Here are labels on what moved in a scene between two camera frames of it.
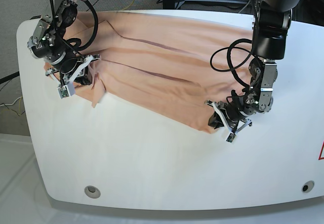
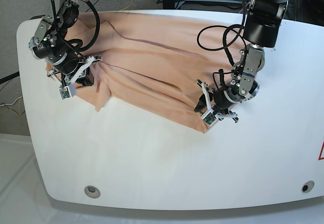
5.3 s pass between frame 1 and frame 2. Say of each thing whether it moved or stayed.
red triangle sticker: stayed
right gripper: moved
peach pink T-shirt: stayed
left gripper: stayed
